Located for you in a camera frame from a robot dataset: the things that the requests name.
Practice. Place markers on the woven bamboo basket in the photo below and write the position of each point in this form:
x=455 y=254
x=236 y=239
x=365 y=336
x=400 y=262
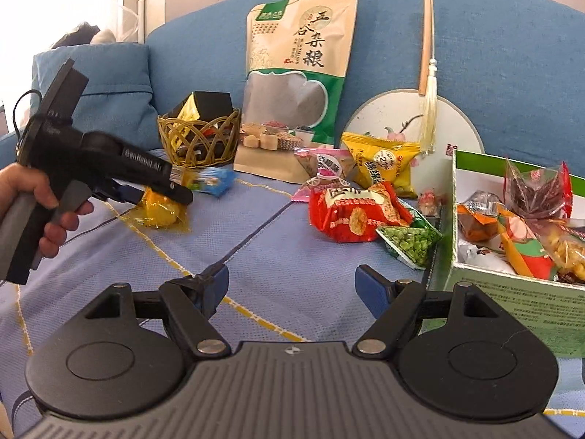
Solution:
x=205 y=161

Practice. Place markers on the gold foil packet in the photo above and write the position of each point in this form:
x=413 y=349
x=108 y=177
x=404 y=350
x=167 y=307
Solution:
x=188 y=109

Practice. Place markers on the yellow bread packet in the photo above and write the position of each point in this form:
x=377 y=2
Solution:
x=160 y=212

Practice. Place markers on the clear waffle cookie packet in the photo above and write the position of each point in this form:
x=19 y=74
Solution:
x=569 y=247

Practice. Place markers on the yellow snack packet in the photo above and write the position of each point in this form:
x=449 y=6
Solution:
x=379 y=164

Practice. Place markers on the blue fabric sofa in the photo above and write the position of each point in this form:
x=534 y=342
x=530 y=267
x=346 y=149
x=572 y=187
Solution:
x=502 y=55

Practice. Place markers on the green pea packet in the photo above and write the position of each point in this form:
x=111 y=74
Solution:
x=409 y=240

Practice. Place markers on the white brown printed snack packet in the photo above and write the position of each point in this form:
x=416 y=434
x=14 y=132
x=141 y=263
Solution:
x=484 y=258

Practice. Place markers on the large kraft grain pouch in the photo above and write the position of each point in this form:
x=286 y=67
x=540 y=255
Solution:
x=292 y=100

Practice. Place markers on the orange clear dried snack packet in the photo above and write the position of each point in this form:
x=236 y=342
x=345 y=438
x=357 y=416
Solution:
x=477 y=219

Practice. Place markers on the blue pillow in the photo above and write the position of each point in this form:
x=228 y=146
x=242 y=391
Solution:
x=119 y=96

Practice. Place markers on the green and white cardboard box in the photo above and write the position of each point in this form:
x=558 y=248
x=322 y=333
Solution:
x=525 y=302

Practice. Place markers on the white rack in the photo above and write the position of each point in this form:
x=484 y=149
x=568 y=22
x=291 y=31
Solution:
x=132 y=18

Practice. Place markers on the pink grey snack packet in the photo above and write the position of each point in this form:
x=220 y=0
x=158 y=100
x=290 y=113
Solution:
x=327 y=162

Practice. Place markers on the small pink white candy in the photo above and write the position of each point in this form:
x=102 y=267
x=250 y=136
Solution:
x=429 y=201

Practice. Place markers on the person's left hand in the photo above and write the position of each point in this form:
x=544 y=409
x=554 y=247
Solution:
x=27 y=178

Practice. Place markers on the blue checked blanket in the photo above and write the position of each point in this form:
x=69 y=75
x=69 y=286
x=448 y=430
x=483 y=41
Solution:
x=274 y=256

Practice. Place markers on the red clear dried fruit packet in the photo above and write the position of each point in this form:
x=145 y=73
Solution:
x=537 y=187

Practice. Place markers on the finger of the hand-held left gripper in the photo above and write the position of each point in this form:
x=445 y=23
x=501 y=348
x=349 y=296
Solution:
x=128 y=192
x=180 y=193

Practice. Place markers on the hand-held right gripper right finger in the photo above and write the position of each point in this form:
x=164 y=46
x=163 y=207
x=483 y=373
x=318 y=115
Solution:
x=370 y=283

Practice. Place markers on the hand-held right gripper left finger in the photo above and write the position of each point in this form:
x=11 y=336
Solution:
x=215 y=283

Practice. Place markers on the orange green snack packet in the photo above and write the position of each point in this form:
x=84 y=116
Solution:
x=525 y=247

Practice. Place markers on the black packet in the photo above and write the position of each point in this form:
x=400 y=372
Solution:
x=212 y=105

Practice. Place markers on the red rice cracker packet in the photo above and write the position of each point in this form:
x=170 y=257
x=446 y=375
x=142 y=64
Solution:
x=352 y=219

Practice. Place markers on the round white fan with tassel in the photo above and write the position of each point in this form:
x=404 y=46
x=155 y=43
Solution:
x=457 y=128

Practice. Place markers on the pink clear snack packet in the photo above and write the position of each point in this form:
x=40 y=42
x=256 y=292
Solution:
x=308 y=190

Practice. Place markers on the small blue snack packet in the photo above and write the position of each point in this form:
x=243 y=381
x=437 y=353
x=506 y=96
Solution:
x=215 y=180

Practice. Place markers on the dark cloth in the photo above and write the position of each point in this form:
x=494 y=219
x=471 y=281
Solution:
x=77 y=36

